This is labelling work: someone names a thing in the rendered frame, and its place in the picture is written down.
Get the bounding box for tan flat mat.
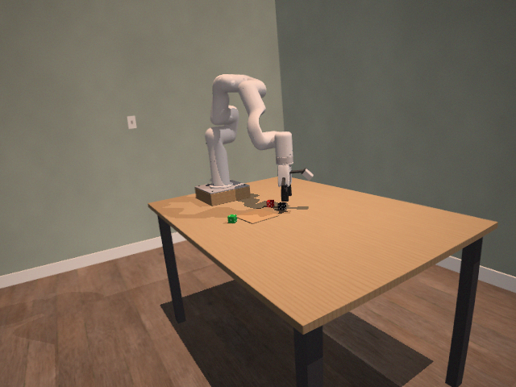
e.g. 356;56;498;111
237;209;279;224

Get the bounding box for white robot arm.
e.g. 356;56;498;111
205;74;293;189

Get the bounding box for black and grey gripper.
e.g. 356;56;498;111
276;163;293;202

